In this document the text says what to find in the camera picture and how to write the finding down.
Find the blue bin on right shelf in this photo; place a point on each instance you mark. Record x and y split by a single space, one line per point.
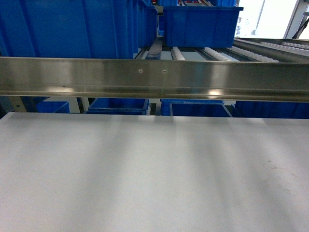
198 26

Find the large blue bin on shelf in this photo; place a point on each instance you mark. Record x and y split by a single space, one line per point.
76 28

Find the stainless steel roller shelf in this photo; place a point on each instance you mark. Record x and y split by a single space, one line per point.
251 70

